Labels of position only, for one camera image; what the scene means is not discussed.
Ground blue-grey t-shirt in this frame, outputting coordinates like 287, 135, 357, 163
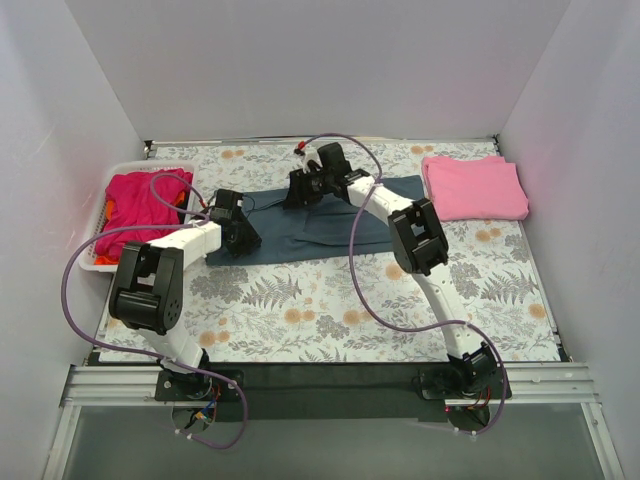
206, 175, 424, 266

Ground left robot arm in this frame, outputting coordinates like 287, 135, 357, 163
109, 189, 261, 400

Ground magenta t-shirt in basket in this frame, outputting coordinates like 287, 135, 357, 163
105, 168, 193, 258

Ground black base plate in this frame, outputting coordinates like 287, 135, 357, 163
154, 362, 511, 422

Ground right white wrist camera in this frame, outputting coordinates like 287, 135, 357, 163
294, 141, 322, 173

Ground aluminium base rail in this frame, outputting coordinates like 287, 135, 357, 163
44, 362, 624, 479

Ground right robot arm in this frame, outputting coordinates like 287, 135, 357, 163
284, 140, 508, 398

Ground floral table mat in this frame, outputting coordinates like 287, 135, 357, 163
99, 142, 564, 364

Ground folded pink t-shirt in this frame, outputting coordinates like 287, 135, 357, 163
422, 156, 529, 222

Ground orange garment in basket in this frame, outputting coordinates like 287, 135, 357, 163
94, 198, 120, 265

